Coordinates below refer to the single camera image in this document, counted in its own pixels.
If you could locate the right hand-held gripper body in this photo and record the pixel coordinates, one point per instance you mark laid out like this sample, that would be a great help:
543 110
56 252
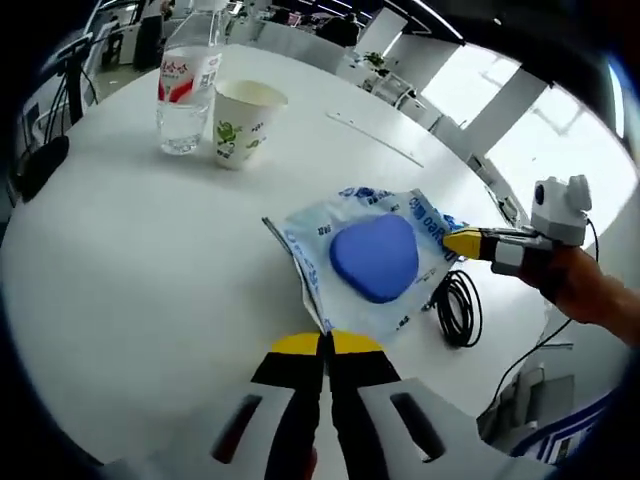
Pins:
560 210

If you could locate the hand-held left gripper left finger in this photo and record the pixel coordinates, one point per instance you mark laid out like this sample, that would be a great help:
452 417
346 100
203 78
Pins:
290 370

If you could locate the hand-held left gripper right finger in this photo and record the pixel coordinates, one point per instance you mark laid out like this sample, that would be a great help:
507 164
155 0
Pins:
360 370

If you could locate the blue heart-shaped item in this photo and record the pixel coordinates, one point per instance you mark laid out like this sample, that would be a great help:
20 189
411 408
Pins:
375 260

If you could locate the blue printed plastic bag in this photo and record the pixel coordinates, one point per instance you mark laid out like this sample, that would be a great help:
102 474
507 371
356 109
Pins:
300 230

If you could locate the white paper cup green print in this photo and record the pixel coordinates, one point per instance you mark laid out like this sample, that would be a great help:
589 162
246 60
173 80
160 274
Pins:
240 130

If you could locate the clear plastic water bottle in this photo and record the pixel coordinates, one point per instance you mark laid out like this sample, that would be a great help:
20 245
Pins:
182 90

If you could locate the person's right hand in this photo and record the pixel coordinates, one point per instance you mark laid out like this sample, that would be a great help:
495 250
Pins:
570 280

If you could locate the person's left hand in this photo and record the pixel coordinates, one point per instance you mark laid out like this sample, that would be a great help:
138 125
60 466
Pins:
310 467

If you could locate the white office chair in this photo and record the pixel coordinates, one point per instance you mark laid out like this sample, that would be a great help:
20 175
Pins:
395 92

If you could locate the green potted plant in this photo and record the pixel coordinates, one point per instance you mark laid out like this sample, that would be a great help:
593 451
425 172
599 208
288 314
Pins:
375 61

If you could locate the blue white striped object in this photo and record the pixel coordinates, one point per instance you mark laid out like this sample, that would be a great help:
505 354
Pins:
560 430

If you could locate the white desk partition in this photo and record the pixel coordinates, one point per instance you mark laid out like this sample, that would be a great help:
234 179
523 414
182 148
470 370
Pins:
300 40

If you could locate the black tripod stand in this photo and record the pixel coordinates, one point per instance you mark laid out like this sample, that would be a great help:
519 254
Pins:
76 85

